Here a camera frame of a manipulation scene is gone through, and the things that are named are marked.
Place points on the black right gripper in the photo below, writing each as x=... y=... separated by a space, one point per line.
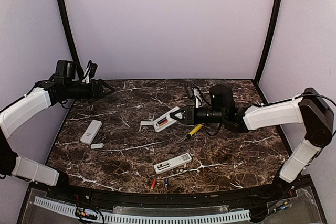
x=189 y=117

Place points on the white slotted cable duct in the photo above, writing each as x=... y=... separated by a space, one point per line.
x=144 y=215

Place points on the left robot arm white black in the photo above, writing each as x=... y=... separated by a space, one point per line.
x=63 y=85

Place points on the yellow handled screwdriver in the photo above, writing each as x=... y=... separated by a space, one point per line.
x=192 y=132

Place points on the left black frame post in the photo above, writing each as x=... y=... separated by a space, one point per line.
x=67 y=30

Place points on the white button remote control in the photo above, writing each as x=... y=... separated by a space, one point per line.
x=173 y=163

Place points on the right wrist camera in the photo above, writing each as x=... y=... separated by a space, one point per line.
x=194 y=95

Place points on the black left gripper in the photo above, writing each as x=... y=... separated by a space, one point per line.
x=97 y=93

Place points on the plain white slim remote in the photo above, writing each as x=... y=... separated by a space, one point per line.
x=91 y=132

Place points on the black frame post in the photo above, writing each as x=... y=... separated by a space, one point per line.
x=67 y=30
x=268 y=41

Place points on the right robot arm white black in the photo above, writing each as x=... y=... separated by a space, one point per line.
x=309 y=108

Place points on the white remote with barcode label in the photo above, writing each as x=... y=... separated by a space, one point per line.
x=166 y=115

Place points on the grey battery cover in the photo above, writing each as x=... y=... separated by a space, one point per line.
x=146 y=123

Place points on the red blue battery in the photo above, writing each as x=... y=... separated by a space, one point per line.
x=153 y=184

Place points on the right black frame post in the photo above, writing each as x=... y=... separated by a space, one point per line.
x=268 y=41

